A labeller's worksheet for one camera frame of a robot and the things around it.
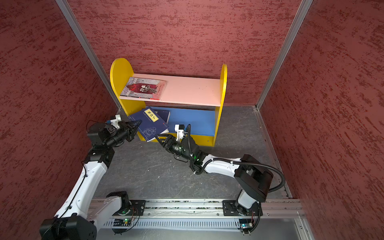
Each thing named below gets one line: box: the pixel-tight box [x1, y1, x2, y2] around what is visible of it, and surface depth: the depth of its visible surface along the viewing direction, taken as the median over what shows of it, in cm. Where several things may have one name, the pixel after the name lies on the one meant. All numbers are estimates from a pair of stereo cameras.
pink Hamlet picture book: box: [120, 77, 167, 100], surface depth 73 cm
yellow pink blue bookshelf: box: [109, 58, 228, 146], surface depth 74 cm
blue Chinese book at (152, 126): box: [128, 107, 170, 142], surface depth 74 cm
